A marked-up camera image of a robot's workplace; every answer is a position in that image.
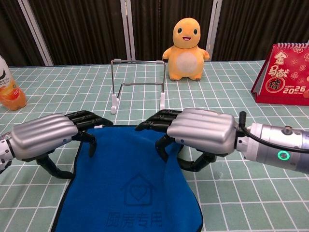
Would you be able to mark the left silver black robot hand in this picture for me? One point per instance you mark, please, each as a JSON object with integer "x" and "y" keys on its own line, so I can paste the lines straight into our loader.
{"x": 43, "y": 133}

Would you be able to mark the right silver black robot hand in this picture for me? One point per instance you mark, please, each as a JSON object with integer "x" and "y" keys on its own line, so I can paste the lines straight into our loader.
{"x": 202, "y": 130}

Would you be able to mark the blue towel with black trim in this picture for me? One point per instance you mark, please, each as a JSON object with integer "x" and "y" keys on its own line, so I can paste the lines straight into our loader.
{"x": 130, "y": 157}

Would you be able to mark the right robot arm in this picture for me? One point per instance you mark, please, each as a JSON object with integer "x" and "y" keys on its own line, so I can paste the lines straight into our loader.
{"x": 270, "y": 133}

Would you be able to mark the green checkered tablecloth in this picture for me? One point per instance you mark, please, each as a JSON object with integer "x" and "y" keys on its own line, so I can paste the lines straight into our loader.
{"x": 241, "y": 193}

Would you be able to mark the orange drink bottle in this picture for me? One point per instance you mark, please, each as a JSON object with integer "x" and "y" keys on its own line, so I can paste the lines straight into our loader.
{"x": 12, "y": 94}

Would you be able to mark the orange plush dinosaur toy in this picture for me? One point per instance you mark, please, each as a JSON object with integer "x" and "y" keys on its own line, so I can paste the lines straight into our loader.
{"x": 184, "y": 60}

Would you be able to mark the red 2026 desk calendar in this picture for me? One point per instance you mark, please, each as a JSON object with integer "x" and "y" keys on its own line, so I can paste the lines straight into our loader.
{"x": 285, "y": 79}

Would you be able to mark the dark brown pleated curtain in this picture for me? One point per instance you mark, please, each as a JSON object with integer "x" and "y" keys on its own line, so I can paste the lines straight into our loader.
{"x": 84, "y": 31}

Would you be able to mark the white screen frame post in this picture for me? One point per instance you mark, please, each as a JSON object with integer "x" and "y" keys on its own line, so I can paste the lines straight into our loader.
{"x": 36, "y": 33}
{"x": 128, "y": 36}
{"x": 213, "y": 29}

